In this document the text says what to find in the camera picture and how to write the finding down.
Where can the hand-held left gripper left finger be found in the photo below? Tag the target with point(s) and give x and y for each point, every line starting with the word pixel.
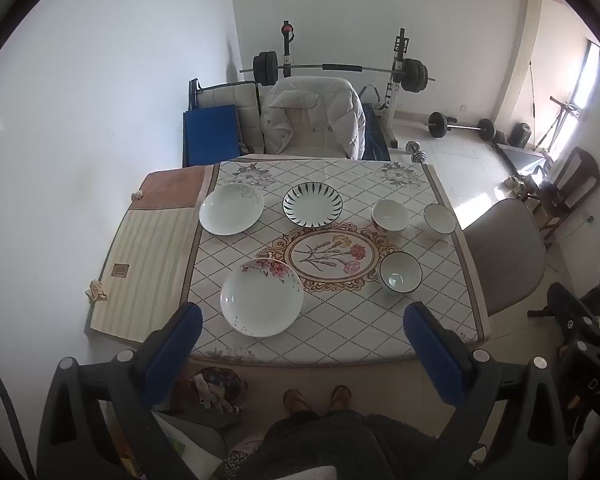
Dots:
pixel 175 350

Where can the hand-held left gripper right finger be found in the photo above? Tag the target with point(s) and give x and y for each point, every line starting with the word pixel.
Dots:
pixel 435 355

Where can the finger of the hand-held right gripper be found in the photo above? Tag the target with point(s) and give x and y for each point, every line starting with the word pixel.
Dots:
pixel 575 310
pixel 597 385

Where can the white plate red floral print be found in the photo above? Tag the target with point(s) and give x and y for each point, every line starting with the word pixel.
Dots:
pixel 261 300

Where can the white bowl dark rim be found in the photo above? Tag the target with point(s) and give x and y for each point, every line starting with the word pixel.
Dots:
pixel 400 271
pixel 440 217

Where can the white bowl red floral outside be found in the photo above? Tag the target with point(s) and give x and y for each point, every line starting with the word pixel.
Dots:
pixel 390 214

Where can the white plate grey floral print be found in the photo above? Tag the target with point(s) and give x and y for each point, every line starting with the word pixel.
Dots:
pixel 231 209

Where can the white plate blue striped rim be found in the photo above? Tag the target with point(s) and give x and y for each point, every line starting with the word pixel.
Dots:
pixel 312 205

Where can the barbell with black plates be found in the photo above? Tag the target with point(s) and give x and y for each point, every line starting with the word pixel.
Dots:
pixel 340 66

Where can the white crumpled cloth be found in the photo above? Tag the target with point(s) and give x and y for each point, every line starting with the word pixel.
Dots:
pixel 210 395

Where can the brown basket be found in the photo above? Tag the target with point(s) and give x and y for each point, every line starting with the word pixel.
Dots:
pixel 227 382

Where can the grey chair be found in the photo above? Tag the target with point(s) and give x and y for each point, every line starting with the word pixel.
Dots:
pixel 505 250

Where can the beige and brown striped cloth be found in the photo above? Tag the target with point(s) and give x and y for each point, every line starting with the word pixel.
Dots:
pixel 145 260

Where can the grey bag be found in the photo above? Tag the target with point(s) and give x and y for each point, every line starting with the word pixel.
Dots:
pixel 190 445

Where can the crumpled tissue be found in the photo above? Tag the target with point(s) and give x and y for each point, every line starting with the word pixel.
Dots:
pixel 137 195
pixel 97 291

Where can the printed floral tablecloth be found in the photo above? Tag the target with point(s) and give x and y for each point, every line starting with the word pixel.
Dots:
pixel 340 320

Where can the person's right foot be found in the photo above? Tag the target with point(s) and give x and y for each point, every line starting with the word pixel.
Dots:
pixel 340 396

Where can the person's foot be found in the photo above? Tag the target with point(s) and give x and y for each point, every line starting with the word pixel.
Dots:
pixel 295 400
pixel 340 396

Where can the person's dark clothed legs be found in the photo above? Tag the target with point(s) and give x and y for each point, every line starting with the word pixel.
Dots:
pixel 350 445

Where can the person's left foot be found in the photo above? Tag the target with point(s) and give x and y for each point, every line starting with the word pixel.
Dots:
pixel 295 400

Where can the dark wooden chair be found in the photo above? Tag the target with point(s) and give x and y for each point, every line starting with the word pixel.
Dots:
pixel 577 180

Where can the metal tripod stand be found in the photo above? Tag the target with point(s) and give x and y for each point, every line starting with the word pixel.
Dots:
pixel 560 120

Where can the small chrome dumbbell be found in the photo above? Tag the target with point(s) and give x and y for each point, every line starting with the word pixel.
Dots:
pixel 416 151

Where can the long black dumbbell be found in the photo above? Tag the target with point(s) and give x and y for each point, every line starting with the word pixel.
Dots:
pixel 460 126

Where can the blue folded mat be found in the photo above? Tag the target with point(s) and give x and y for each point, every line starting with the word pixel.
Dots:
pixel 211 135

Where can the blue patterned bench pad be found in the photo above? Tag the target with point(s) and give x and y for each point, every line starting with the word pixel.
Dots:
pixel 377 135

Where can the window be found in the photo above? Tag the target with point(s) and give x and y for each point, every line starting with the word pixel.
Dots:
pixel 587 75

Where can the beige chair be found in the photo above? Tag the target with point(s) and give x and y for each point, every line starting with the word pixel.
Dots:
pixel 305 132

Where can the white weight bench rack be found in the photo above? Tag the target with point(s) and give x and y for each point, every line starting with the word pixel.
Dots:
pixel 397 95

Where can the white puffer jacket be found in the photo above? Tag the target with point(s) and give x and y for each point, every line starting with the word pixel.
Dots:
pixel 335 110

